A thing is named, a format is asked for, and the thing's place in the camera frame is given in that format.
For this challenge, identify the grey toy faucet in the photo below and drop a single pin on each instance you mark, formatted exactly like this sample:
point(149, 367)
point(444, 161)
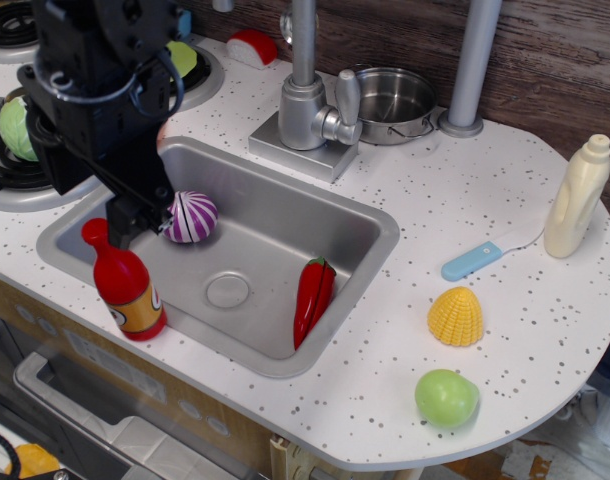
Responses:
point(308, 134)

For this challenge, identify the stainless steel pot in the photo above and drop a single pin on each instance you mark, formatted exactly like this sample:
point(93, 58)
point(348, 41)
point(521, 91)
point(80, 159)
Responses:
point(396, 105)

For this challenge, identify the lime green plate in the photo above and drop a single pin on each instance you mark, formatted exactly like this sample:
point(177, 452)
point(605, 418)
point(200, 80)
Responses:
point(183, 57)

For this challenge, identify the silver toy sink basin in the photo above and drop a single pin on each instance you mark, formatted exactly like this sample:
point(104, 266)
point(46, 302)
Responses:
point(235, 291)

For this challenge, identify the red white toy radish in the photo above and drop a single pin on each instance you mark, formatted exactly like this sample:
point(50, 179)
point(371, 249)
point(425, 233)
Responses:
point(252, 48)

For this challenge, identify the purple striped toy onion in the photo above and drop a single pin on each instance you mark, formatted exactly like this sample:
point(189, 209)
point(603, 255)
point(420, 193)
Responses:
point(193, 217)

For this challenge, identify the yellow toy item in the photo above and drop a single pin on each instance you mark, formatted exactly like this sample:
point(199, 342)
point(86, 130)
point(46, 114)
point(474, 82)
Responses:
point(35, 460)

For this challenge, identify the front left stove burner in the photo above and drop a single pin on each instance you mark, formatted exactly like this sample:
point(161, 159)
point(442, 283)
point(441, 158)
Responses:
point(24, 186)

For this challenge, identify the blue plastic bowl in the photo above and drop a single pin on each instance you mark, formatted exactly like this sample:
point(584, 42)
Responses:
point(185, 24)

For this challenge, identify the blue handled toy knife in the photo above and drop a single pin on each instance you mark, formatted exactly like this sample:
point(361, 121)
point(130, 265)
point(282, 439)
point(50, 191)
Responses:
point(490, 251)

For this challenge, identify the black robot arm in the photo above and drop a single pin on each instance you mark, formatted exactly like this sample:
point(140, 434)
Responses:
point(122, 30)

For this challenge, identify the red ketchup bottle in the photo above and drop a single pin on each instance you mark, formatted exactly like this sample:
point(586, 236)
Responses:
point(123, 282)

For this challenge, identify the green toy apple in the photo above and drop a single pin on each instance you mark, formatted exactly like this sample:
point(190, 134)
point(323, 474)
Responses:
point(445, 398)

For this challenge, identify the back left stove burner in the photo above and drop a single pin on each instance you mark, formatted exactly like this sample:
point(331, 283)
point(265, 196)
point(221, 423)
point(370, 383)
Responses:
point(18, 33)

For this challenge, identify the green toy cabbage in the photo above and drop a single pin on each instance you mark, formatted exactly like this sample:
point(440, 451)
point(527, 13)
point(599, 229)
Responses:
point(13, 129)

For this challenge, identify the red toy chili pepper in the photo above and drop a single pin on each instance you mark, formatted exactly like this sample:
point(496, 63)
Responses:
point(314, 295)

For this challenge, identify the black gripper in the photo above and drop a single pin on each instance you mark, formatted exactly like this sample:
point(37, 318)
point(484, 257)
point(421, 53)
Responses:
point(97, 118)

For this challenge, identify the yellow toy corn piece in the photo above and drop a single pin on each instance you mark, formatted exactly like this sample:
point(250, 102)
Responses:
point(455, 318)

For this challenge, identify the cream plastic bottle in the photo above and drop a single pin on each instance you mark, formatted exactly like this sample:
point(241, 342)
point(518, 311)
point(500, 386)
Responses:
point(580, 190)

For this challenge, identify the grey oven door handle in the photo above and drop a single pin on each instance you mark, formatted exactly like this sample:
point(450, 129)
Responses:
point(149, 451)

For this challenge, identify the grey support pole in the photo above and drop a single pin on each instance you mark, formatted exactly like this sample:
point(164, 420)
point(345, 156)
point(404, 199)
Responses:
point(462, 119)

